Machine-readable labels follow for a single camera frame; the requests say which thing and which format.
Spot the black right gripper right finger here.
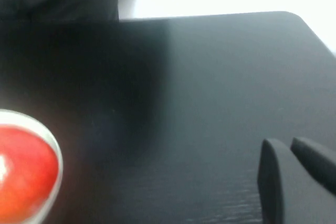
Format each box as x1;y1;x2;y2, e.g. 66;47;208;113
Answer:
290;136;336;195

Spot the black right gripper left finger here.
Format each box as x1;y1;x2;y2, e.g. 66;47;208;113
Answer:
257;137;336;224

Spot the red plastic apple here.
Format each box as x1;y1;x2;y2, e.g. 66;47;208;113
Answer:
0;123;59;221

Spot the white round plate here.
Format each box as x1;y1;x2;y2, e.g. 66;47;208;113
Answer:
0;108;64;224

